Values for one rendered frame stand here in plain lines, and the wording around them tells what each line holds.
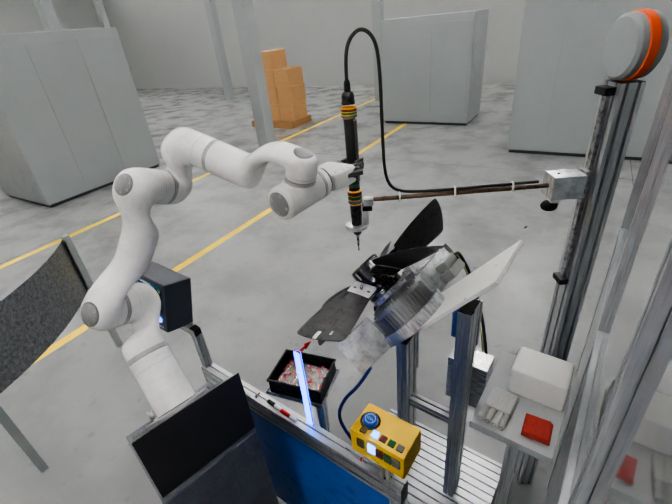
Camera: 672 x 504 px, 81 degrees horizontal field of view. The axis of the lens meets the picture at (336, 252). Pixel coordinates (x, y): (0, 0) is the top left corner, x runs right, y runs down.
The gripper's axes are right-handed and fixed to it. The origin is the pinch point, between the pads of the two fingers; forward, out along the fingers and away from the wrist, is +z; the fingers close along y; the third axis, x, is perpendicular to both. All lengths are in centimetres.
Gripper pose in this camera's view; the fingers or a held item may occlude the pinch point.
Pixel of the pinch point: (352, 163)
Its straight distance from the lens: 117.1
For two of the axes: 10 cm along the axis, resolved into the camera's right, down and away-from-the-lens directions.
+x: -0.9, -8.6, -5.0
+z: 5.8, -4.6, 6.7
